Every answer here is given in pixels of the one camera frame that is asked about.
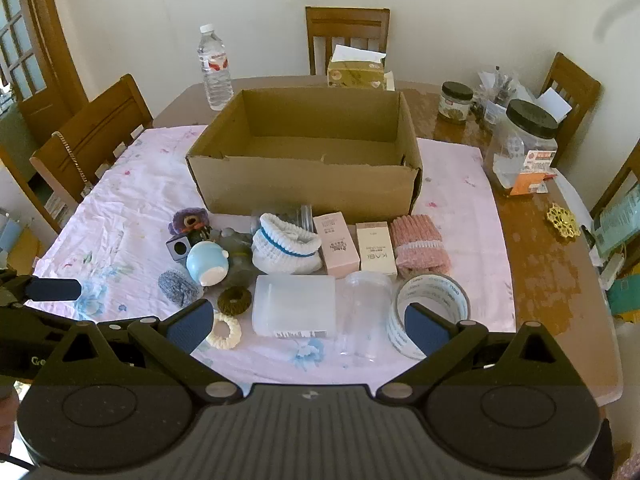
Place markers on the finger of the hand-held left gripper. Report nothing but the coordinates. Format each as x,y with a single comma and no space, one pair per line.
52,289

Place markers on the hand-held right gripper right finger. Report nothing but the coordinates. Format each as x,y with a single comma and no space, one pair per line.
422,327

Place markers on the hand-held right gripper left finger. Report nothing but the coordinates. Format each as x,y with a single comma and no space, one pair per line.
190,326

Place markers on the clear tape roll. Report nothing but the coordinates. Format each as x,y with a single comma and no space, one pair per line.
397,320

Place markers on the grey mesh scrubber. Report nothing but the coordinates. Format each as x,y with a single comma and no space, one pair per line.
180,287

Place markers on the clear plastic cup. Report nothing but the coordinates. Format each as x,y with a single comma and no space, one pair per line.
367,310

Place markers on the blue white round toy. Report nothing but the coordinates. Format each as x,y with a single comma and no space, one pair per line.
205,262

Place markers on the small black cube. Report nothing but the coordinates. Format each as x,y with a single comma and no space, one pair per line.
178,247

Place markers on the clear plastic bag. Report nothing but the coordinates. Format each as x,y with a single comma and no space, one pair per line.
237,257

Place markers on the pink knitted cloth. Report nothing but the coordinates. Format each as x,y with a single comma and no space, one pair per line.
420,242

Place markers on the cream carton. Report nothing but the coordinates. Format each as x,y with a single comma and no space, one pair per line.
375,250

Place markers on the purple crochet flower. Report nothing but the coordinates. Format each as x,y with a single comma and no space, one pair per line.
190,220

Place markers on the translucent plastic box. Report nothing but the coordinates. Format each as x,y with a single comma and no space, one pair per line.
295,305

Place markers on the pink carton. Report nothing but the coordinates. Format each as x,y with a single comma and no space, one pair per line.
335,245

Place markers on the white blue-striped socks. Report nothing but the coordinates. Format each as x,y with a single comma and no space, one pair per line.
285,245

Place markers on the small clear container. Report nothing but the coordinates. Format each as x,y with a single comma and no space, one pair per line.
300,216

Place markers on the brown cardboard box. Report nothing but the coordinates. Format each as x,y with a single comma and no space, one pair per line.
300,180

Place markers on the brown wooden desktop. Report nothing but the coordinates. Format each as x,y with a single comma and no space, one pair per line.
540,260

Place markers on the pink floral tablecloth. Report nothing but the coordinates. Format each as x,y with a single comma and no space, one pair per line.
125,200

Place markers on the wooden chair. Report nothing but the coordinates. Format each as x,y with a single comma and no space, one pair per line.
90,130
575,80
320,35
625,175

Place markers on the gold metal trivet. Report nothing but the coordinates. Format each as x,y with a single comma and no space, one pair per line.
562,222

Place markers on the large clear black-lid jar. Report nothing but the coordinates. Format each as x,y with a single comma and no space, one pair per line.
520,145

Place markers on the green packet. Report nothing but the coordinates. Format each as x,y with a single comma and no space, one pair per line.
617,222

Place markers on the small black-lid glass jar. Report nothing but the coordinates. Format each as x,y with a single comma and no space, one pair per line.
455,105

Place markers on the wooden glass-pane door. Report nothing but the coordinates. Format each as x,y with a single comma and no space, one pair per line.
45,60

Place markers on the cluttered pen holder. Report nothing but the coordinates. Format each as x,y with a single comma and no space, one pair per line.
495,97

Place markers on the clear plastic water bottle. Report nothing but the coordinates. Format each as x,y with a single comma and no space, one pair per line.
215,80

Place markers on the green tissue box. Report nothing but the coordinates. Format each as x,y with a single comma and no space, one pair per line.
355,76

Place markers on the white paper card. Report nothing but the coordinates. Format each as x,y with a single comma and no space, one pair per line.
555,102

